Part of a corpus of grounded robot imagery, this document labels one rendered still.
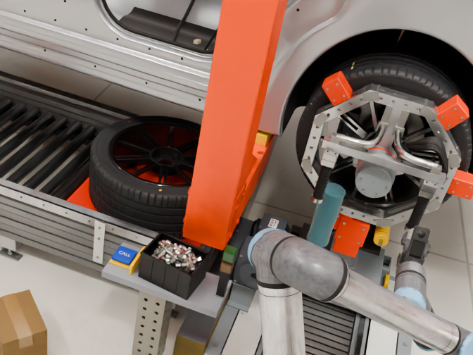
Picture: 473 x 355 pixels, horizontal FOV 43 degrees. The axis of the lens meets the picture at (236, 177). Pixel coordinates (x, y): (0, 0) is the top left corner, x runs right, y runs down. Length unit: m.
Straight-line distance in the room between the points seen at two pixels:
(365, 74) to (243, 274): 0.91
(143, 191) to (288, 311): 1.08
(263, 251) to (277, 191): 2.01
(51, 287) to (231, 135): 1.18
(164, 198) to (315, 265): 1.15
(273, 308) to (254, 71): 0.70
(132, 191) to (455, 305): 1.68
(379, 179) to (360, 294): 0.76
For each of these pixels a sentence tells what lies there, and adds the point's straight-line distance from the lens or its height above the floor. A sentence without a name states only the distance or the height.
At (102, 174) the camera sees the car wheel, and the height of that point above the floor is 0.49.
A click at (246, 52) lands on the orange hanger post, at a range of 1.81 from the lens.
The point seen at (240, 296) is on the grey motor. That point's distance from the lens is 2.62.
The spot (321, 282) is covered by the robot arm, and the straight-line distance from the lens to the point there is 1.42.
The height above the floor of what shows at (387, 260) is 0.15.
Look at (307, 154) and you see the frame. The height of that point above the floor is 0.79.
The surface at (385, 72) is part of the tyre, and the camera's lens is 2.25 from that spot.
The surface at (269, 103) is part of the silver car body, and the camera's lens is 2.44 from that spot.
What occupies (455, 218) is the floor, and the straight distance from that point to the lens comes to 3.82.
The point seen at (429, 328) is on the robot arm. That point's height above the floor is 0.88.
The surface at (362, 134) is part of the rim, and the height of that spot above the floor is 0.89.
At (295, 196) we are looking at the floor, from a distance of 3.49.
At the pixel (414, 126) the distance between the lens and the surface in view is 2.51.
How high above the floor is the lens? 1.98
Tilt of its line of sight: 34 degrees down
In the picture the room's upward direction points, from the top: 12 degrees clockwise
